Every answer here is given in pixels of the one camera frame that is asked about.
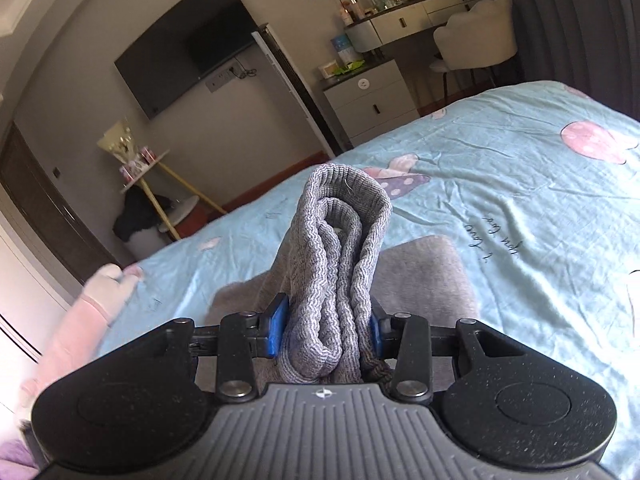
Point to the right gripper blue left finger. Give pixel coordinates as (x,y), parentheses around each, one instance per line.
(243,337)

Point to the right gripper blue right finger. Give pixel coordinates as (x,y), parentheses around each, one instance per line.
(406,339)

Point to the grey knit pants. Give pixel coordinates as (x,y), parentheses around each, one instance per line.
(332,265)

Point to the black clothing pile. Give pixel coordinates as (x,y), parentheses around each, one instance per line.
(138,214)

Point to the yellow-legged side shelf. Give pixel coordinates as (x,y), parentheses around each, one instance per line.
(181,206)

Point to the light blue printed bed sheet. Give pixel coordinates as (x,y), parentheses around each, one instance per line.
(537,186)

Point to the white standing panel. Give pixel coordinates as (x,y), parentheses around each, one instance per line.
(332,142)

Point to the flower bouquet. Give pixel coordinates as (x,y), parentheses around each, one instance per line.
(119,142)

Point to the white drawer cabinet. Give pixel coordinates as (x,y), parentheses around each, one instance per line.
(374,101)

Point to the dark wooden door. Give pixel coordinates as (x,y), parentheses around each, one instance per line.
(46,211)

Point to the grey vanity desk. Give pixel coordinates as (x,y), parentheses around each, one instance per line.
(402,21)

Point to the white shell-back chair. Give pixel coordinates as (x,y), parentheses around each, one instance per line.
(479,39)

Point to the grey curtain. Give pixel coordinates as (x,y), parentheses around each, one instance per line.
(591,45)

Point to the wall power socket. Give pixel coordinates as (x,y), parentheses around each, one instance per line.
(222,76)

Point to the black wall television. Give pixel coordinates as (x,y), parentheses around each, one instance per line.
(185,45)

